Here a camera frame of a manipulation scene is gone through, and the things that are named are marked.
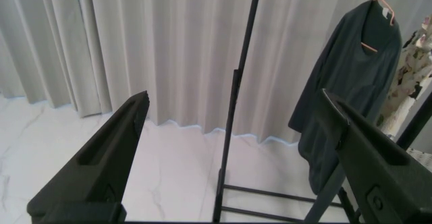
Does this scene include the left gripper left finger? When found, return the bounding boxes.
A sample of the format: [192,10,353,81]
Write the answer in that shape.
[26,90,151,223]

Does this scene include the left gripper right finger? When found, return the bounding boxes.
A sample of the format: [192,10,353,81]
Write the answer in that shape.
[319,88,432,223]

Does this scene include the cream printed garment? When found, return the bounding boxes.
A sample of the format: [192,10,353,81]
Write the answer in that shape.
[375,13,432,138]

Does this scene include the dark grey garment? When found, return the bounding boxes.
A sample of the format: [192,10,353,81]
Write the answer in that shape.
[288,0,404,196]

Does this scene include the pink clothes hanger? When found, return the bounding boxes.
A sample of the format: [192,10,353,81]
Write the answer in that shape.
[360,0,396,54]

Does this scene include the white laundry basket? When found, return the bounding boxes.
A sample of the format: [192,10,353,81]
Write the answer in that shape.
[406,147,432,173]

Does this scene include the black clothes rack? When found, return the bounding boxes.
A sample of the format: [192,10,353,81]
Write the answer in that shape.
[211,0,432,223]

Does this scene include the white curtain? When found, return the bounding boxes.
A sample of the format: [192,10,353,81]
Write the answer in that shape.
[0,0,432,147]

